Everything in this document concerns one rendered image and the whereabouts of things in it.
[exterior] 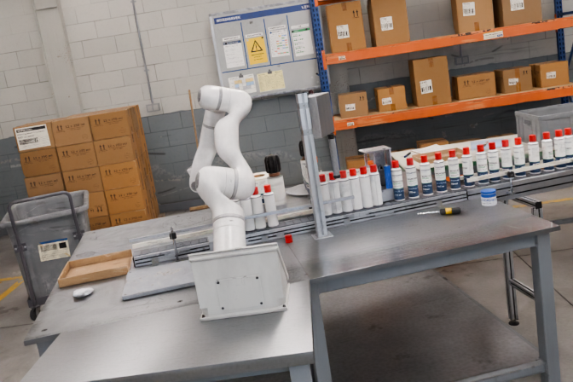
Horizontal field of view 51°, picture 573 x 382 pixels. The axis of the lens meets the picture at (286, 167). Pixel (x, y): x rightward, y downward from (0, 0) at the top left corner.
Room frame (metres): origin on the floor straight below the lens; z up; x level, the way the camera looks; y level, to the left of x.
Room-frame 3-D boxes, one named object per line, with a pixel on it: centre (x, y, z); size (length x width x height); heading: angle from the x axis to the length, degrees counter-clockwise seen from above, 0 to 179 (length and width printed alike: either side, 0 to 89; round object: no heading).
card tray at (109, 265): (2.68, 0.94, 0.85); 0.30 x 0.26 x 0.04; 99
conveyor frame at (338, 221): (2.84, -0.05, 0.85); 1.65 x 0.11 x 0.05; 99
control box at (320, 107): (2.77, -0.17, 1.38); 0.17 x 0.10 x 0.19; 154
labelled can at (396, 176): (2.91, -0.53, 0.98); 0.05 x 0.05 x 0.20
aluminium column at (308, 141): (2.70, -0.11, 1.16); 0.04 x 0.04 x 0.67; 9
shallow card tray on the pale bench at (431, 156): (4.16, -1.08, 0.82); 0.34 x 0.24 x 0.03; 93
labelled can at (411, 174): (2.92, -0.61, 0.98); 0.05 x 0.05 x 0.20
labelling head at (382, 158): (2.99, -0.45, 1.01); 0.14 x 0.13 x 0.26; 99
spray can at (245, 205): (2.80, 0.22, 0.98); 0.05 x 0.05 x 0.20
